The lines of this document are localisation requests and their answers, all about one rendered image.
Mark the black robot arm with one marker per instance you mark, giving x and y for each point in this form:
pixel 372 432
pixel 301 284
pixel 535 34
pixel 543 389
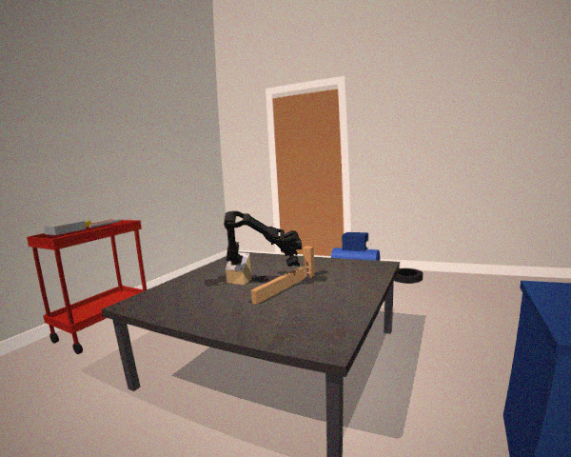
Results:
pixel 270 233

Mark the wooden post with slot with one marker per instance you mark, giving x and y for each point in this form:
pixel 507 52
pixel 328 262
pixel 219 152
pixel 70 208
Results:
pixel 309 261

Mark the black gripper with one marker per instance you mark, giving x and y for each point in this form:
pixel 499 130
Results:
pixel 293 259

